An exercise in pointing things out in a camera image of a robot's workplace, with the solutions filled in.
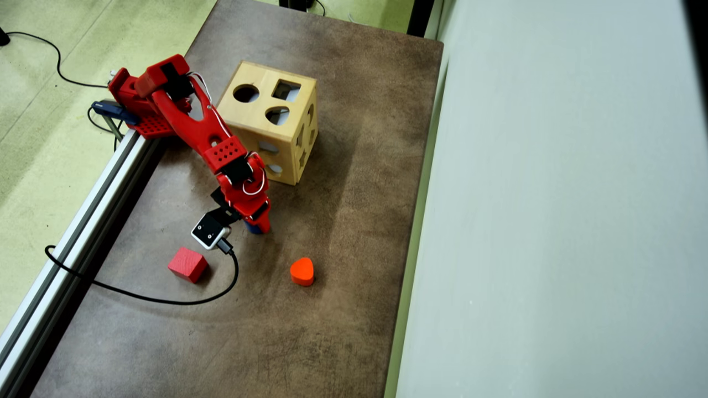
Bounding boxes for black vertical post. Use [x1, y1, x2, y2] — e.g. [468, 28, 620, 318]
[407, 0, 438, 38]

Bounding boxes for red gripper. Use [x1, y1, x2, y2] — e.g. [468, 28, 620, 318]
[217, 166, 272, 234]

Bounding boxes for black camera cable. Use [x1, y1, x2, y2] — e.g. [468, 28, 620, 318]
[44, 238, 240, 306]

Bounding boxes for long black floor cable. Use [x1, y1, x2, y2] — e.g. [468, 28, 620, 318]
[6, 32, 111, 89]

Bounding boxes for red robot arm base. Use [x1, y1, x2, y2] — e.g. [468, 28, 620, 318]
[108, 66, 191, 139]

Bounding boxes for aluminium profile rail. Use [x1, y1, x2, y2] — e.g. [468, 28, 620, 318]
[0, 130, 161, 398]

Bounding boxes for wooden shape sorter box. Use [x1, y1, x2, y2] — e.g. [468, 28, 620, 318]
[216, 61, 319, 186]

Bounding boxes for blue clamp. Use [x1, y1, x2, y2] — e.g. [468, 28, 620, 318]
[91, 99, 139, 142]

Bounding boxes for orange heart-shaped block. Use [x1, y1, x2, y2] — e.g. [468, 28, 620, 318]
[289, 257, 315, 287]

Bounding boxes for short black cable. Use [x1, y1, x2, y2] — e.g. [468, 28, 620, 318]
[87, 107, 119, 151]

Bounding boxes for black object with cable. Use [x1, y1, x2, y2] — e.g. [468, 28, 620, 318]
[278, 0, 327, 16]

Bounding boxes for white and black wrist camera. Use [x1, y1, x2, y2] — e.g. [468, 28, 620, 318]
[191, 209, 233, 250]

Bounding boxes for red cube block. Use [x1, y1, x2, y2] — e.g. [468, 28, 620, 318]
[168, 247, 210, 284]

